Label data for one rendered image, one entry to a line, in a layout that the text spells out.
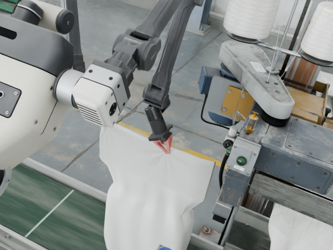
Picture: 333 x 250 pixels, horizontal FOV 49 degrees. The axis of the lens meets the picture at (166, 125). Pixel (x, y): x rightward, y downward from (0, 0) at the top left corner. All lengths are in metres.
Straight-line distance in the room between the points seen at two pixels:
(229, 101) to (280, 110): 0.36
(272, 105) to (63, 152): 2.17
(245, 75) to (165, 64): 0.28
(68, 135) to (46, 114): 2.29
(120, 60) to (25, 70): 0.23
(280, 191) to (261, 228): 0.46
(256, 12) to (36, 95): 0.72
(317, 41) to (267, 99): 0.24
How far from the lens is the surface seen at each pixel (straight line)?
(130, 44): 0.99
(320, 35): 1.25
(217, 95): 1.50
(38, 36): 0.97
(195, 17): 6.14
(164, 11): 1.09
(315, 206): 1.39
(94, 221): 2.03
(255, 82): 1.25
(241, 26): 1.26
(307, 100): 1.44
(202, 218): 2.69
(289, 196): 1.38
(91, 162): 2.97
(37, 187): 2.22
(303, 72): 1.52
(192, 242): 2.03
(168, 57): 1.27
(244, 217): 1.78
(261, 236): 1.84
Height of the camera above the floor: 1.91
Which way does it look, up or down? 33 degrees down
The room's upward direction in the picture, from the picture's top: 11 degrees clockwise
